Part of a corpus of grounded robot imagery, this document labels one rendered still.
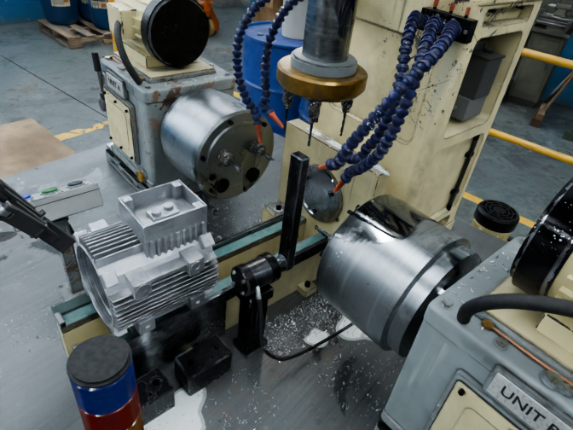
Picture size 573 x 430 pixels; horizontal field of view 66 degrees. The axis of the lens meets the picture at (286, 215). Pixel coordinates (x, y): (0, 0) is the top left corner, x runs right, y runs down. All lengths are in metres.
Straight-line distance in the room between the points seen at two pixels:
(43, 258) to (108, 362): 0.81
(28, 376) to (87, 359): 0.55
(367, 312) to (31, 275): 0.81
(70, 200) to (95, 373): 0.56
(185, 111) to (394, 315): 0.71
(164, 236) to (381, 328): 0.40
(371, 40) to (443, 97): 0.22
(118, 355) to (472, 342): 0.44
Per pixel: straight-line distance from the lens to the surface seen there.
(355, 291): 0.78
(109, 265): 0.78
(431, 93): 0.99
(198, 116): 1.13
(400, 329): 0.77
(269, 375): 0.97
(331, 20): 0.85
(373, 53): 1.08
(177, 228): 0.79
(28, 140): 3.32
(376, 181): 0.96
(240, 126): 1.11
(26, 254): 1.30
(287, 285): 1.09
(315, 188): 1.09
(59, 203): 0.99
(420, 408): 0.81
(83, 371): 0.49
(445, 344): 0.69
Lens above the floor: 1.60
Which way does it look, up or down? 36 degrees down
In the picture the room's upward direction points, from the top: 7 degrees clockwise
